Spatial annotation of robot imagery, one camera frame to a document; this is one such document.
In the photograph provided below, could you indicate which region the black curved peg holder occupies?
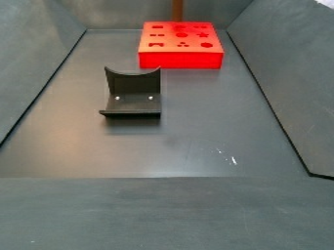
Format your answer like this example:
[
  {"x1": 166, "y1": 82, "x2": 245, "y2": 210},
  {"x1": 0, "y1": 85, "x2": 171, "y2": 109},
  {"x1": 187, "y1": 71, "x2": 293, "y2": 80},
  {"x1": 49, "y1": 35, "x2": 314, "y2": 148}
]
[{"x1": 99, "y1": 67, "x2": 162, "y2": 117}]

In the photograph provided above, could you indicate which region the brown oval peg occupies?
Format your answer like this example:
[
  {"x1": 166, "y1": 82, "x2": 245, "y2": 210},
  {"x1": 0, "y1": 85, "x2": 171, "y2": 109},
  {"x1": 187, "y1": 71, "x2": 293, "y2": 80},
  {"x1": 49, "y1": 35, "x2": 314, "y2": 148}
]
[{"x1": 173, "y1": 0, "x2": 185, "y2": 21}]

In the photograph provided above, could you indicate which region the red shape-sorting block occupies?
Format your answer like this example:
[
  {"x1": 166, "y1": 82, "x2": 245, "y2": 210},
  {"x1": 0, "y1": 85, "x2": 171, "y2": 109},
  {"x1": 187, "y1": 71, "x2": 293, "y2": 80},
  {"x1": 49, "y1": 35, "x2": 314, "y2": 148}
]
[{"x1": 139, "y1": 21, "x2": 225, "y2": 69}]

